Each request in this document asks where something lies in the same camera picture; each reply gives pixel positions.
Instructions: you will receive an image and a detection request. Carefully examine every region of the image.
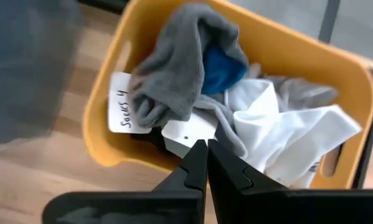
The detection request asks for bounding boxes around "white sock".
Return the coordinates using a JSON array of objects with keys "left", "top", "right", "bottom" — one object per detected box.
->
[{"left": 225, "top": 77, "right": 363, "bottom": 190}]

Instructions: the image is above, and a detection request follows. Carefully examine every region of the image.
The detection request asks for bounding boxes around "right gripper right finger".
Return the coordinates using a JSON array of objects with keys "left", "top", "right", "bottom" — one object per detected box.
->
[{"left": 207, "top": 139, "right": 373, "bottom": 224}]

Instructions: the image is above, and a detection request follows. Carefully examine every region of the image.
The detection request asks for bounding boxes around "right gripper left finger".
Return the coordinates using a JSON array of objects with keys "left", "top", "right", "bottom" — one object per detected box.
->
[{"left": 42, "top": 139, "right": 209, "bottom": 224}]

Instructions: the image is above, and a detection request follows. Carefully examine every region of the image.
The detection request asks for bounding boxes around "yellow plastic bin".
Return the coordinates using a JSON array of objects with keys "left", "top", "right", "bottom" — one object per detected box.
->
[{"left": 82, "top": 0, "right": 373, "bottom": 190}]

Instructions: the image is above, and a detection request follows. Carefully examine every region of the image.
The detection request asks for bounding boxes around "dark grey blue-toed sock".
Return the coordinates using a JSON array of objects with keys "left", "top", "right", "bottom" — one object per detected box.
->
[{"left": 107, "top": 2, "right": 249, "bottom": 134}]

